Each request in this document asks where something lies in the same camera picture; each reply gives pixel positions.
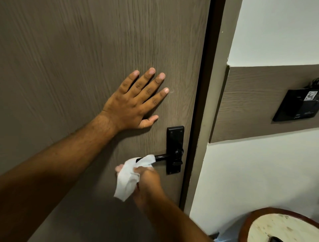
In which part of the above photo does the person's left hand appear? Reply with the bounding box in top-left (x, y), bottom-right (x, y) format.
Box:
top-left (101, 67), bottom-right (170, 133)

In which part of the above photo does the person's right hand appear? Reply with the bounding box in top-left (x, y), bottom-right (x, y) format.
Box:
top-left (115, 163), bottom-right (162, 208)

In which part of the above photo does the white wipe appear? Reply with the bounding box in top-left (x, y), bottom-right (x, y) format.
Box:
top-left (114, 154), bottom-right (156, 202)

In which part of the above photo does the black door handle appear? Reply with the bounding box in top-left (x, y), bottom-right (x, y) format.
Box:
top-left (136, 126), bottom-right (185, 175)

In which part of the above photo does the person's right forearm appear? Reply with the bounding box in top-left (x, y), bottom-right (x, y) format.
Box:
top-left (133, 192), bottom-right (212, 242)

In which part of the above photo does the person's left forearm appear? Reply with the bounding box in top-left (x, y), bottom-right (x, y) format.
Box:
top-left (0, 112), bottom-right (118, 242)

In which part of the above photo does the grey-brown wooden door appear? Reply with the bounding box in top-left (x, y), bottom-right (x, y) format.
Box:
top-left (0, 0), bottom-right (212, 242)

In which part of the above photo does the round marble side table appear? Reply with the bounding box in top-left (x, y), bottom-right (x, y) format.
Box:
top-left (238, 207), bottom-right (319, 242)

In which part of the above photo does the grey-brown wooden wall panel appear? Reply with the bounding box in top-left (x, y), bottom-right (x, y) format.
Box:
top-left (209, 64), bottom-right (319, 144)

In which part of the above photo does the black wall card holder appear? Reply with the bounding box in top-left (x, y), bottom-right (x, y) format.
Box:
top-left (272, 88), bottom-right (319, 123)

